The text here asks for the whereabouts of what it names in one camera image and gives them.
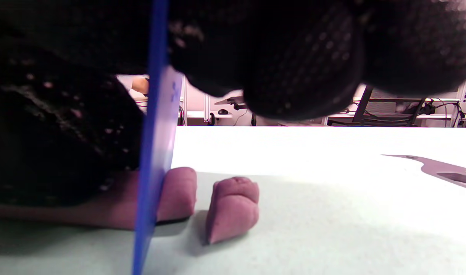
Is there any blue plastic scraper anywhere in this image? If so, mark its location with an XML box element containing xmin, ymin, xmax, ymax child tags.
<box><xmin>132</xmin><ymin>0</ymin><xmax>184</xmax><ymax>275</ymax></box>

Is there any person's left hand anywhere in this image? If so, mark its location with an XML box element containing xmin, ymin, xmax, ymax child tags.
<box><xmin>0</xmin><ymin>36</ymin><xmax>145</xmax><ymax>207</ymax></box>

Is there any person's right hand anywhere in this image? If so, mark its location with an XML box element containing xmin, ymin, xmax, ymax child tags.
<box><xmin>0</xmin><ymin>0</ymin><xmax>466</xmax><ymax>120</ymax></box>

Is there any thick mauve plasticine flake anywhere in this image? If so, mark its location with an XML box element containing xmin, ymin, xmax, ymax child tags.
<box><xmin>205</xmin><ymin>176</ymin><xmax>260</xmax><ymax>245</ymax></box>

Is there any white desk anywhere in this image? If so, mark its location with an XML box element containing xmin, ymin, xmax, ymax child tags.
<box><xmin>353</xmin><ymin>97</ymin><xmax>462</xmax><ymax>104</ymax></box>
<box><xmin>181</xmin><ymin>110</ymin><xmax>256</xmax><ymax>119</ymax></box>

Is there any mauve plasticine roll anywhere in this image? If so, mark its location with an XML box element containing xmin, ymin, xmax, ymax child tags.
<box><xmin>0</xmin><ymin>167</ymin><xmax>198</xmax><ymax>231</ymax></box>

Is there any grey mesh office chair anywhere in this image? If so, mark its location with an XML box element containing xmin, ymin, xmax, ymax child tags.
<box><xmin>327</xmin><ymin>85</ymin><xmax>428</xmax><ymax>126</ymax></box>

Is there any green cutting board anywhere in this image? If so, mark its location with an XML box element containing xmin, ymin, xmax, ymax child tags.
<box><xmin>0</xmin><ymin>155</ymin><xmax>466</xmax><ymax>275</ymax></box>

